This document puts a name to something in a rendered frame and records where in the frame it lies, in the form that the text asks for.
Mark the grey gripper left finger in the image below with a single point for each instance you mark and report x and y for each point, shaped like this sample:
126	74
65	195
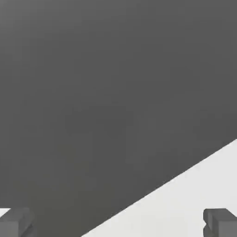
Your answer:
13	224

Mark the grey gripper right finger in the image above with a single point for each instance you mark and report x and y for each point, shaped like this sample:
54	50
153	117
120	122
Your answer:
222	225

